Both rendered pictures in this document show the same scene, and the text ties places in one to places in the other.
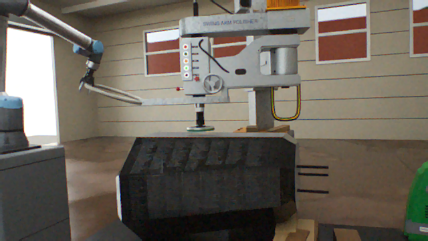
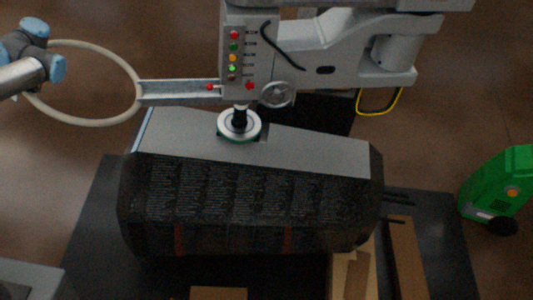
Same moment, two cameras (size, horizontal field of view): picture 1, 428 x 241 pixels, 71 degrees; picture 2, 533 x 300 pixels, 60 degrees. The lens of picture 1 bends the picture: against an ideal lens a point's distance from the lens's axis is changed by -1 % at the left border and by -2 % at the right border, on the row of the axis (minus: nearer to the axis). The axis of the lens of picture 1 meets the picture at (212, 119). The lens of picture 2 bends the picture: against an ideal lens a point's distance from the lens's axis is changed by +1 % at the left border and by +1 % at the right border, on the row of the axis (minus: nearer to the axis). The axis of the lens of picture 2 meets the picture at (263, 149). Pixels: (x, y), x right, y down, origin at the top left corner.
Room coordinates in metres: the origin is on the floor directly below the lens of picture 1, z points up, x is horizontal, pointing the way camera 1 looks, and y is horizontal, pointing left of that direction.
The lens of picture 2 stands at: (0.86, 0.50, 2.47)
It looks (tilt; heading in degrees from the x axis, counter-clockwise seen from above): 49 degrees down; 340
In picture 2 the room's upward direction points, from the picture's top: 9 degrees clockwise
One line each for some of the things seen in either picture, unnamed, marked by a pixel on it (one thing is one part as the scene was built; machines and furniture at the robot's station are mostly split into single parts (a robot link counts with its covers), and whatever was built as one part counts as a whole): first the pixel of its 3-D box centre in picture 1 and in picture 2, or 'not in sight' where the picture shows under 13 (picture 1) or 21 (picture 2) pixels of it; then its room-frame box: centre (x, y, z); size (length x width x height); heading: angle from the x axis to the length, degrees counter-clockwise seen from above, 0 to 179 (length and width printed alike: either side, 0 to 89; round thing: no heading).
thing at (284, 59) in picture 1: (284, 62); (398, 41); (2.30, -0.56, 1.34); 0.19 x 0.19 x 0.20
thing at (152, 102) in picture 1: (185, 100); (217, 91); (2.36, 0.21, 1.08); 0.69 x 0.19 x 0.05; 85
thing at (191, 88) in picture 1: (208, 69); (265, 47); (2.35, 0.02, 1.32); 0.36 x 0.22 x 0.45; 85
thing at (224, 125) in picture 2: (200, 127); (239, 123); (2.35, 0.10, 0.87); 0.21 x 0.21 x 0.01
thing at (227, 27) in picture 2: (186, 61); (232, 55); (2.25, 0.18, 1.37); 0.08 x 0.03 x 0.28; 85
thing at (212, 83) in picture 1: (212, 84); (276, 88); (2.22, -0.01, 1.20); 0.15 x 0.10 x 0.15; 85
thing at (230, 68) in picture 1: (249, 69); (337, 52); (2.31, -0.29, 1.30); 0.74 x 0.23 x 0.49; 85
